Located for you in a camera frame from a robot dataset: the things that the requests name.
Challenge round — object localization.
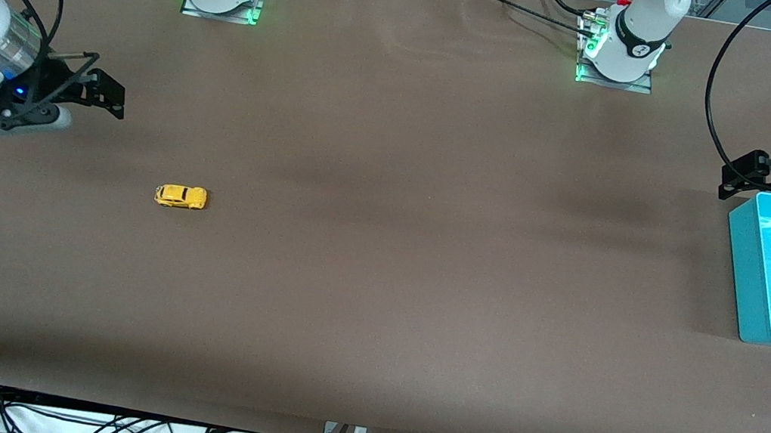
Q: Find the yellow beetle toy car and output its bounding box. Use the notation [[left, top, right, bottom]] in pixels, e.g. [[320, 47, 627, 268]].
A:
[[153, 181, 209, 213]]

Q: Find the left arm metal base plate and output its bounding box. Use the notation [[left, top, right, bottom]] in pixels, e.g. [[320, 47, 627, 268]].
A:
[[574, 10, 664, 95]]

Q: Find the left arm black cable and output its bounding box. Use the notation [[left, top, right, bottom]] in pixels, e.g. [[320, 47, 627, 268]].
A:
[[692, 0, 771, 188]]

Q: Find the long black base cable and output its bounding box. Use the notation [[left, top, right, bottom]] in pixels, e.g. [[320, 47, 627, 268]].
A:
[[460, 0, 603, 42]]

